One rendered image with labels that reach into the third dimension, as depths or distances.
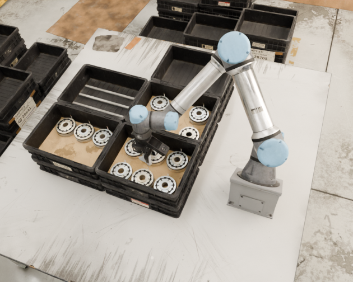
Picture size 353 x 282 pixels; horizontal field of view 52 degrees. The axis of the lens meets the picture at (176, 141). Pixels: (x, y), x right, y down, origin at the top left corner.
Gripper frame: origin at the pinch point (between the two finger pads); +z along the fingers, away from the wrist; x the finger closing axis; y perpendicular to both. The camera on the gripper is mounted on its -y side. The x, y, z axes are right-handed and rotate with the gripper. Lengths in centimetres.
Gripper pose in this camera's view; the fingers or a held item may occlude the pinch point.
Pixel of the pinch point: (153, 160)
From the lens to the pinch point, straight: 170.9
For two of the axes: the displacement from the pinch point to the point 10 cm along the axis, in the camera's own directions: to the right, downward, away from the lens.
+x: -3.9, 7.6, -5.1
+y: -9.2, -2.8, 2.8
